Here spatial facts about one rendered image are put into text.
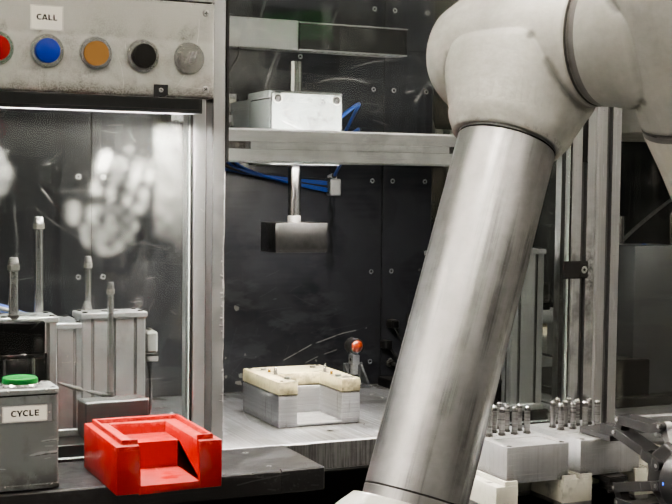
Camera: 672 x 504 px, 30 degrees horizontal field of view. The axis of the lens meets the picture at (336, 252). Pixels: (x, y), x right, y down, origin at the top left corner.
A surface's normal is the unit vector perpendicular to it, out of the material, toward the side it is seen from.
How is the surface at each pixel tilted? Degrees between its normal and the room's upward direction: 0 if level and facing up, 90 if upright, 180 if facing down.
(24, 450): 90
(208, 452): 90
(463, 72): 76
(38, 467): 90
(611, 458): 89
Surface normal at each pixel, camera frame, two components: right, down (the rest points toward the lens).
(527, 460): 0.42, 0.05
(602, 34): -0.62, 0.26
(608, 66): -0.51, 0.49
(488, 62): -0.64, -0.25
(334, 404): -0.91, 0.01
